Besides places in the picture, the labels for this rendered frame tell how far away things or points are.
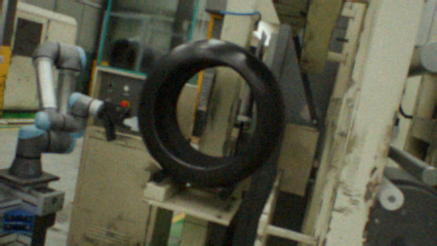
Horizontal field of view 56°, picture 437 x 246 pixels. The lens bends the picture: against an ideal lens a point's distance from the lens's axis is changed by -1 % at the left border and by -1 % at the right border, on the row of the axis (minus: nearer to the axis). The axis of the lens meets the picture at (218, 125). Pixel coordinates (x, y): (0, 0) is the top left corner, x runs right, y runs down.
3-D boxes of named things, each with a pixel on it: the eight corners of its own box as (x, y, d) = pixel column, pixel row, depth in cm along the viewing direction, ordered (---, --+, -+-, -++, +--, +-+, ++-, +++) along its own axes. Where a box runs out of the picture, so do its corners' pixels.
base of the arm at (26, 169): (1, 171, 191) (4, 150, 190) (26, 167, 205) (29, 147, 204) (24, 180, 186) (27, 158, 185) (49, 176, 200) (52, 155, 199)
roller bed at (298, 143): (275, 180, 207) (288, 122, 203) (304, 187, 204) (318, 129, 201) (271, 188, 187) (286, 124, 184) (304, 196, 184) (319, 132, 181)
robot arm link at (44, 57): (32, 31, 190) (41, 121, 169) (56, 36, 197) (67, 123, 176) (24, 47, 197) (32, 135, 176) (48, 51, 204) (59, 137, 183)
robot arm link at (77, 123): (57, 131, 185) (61, 108, 183) (80, 133, 192) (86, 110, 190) (61, 138, 179) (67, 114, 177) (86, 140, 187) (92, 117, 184)
